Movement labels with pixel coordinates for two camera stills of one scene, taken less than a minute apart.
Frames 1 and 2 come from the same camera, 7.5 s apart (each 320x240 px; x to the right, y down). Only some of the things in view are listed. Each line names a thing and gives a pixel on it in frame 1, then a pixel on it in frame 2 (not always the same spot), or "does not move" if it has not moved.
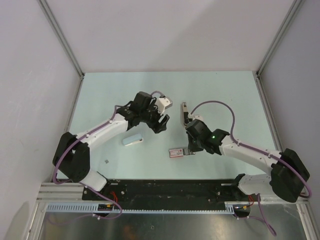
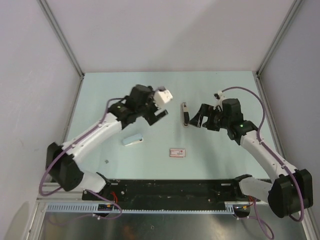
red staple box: x=176 y=153 does not move
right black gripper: x=191 y=146 to x=205 y=110
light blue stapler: x=133 y=139 does not move
